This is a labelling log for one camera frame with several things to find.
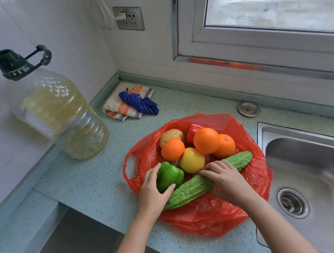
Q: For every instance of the clear cooking oil bottle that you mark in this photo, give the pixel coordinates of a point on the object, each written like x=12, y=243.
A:
x=62, y=112

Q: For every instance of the white plug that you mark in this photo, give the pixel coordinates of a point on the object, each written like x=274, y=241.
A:
x=121, y=16

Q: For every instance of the stainless steel sink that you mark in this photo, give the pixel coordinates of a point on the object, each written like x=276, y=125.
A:
x=321, y=166

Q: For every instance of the metal sink drain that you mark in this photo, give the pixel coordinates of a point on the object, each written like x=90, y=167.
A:
x=293, y=203

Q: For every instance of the yellow potato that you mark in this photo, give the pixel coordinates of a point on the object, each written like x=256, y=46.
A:
x=170, y=135

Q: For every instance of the grey wall socket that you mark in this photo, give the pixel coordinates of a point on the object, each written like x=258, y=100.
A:
x=133, y=19

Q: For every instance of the green bitter gourd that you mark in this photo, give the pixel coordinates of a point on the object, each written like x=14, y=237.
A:
x=189, y=188

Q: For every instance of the red bell pepper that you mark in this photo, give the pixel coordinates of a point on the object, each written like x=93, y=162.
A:
x=191, y=132

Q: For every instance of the small orange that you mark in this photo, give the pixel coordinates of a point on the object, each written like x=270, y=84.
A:
x=172, y=149
x=227, y=146

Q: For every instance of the blue cloth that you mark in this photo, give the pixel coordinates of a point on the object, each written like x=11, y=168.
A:
x=138, y=102

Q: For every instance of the yellow bell pepper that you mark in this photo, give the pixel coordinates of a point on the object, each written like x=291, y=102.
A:
x=192, y=160

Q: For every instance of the person's right hand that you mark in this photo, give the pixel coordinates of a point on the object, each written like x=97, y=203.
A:
x=230, y=184

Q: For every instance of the white window frame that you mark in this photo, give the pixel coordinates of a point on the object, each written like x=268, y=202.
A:
x=262, y=45

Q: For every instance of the round metal countertop cover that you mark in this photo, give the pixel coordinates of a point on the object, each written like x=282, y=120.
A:
x=248, y=108

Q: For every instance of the dark green bottle cap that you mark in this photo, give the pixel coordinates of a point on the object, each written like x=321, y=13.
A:
x=13, y=63

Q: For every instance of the red plastic bag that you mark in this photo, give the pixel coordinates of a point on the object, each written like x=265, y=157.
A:
x=208, y=216

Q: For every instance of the person's left hand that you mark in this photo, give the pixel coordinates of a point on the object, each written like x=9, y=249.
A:
x=149, y=196

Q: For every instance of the orange striped dish towel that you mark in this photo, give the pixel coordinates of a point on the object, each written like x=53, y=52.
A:
x=118, y=106

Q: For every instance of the large orange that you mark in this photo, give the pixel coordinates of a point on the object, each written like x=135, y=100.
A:
x=206, y=140

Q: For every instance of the green bell pepper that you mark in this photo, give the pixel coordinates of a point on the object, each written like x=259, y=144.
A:
x=170, y=175

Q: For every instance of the person's left thumb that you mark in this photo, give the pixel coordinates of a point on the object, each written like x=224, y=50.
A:
x=168, y=190

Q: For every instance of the person's right forearm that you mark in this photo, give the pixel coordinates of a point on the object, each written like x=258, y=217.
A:
x=274, y=229

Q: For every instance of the person's left forearm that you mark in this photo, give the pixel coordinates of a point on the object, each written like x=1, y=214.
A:
x=135, y=236

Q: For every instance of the person's right thumb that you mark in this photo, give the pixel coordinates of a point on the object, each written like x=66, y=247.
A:
x=220, y=193

